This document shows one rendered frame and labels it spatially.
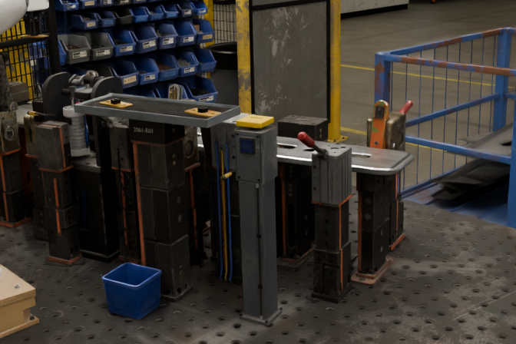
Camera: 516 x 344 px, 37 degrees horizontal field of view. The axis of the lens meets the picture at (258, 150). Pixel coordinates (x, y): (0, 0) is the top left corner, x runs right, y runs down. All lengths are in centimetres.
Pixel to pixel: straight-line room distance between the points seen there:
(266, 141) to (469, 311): 61
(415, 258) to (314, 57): 355
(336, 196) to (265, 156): 22
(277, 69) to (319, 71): 44
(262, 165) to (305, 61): 386
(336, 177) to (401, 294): 35
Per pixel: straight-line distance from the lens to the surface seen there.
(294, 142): 204
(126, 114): 174
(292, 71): 537
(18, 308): 183
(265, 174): 163
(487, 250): 217
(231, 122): 182
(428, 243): 219
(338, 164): 172
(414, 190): 420
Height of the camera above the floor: 155
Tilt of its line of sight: 16 degrees down
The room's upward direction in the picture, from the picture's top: 2 degrees counter-clockwise
